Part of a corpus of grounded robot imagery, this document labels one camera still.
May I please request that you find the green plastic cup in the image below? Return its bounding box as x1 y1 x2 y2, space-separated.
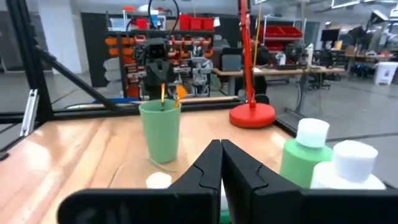
138 98 182 164

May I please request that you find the long wooden work table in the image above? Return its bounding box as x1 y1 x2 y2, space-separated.
213 65 346 116

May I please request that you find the large green paint bottle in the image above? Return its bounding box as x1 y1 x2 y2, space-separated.
279 118 334 189

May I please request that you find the white spray bottle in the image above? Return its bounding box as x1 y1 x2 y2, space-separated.
305 42 315 67

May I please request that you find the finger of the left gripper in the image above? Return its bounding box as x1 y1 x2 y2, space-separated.
144 63 162 87
160 62 175 86

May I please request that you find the shelf rack with orange bins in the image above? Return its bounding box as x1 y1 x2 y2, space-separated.
104 29 215 99

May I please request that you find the red desk lamp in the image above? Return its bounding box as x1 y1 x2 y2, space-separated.
229 0 277 129

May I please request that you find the grey office chair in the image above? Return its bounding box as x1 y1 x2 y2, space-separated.
220 48 243 72

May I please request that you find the black computer monitor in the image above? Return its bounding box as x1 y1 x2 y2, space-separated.
320 28 341 43

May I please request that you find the silver frame bracket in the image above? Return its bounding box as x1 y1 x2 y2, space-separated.
19 88 40 138

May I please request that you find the white waste bin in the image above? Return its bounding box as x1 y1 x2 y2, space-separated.
374 61 398 86

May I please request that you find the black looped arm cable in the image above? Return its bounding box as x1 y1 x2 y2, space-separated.
147 0 181 37

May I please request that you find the small dark paint bottle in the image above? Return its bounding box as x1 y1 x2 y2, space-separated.
146 172 173 190

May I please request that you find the large white paint bottle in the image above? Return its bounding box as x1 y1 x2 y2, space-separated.
310 139 387 190

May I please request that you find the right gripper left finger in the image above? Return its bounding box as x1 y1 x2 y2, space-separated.
57 139 223 224

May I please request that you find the white building pillar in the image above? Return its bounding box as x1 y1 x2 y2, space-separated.
37 2 83 75

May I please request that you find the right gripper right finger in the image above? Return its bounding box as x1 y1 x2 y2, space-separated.
221 139 398 224

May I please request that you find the large red storage bin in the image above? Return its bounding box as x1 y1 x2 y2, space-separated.
264 25 286 38
279 26 303 39

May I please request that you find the long yellow hanging cable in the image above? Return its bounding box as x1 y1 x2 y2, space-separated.
252 0 264 69

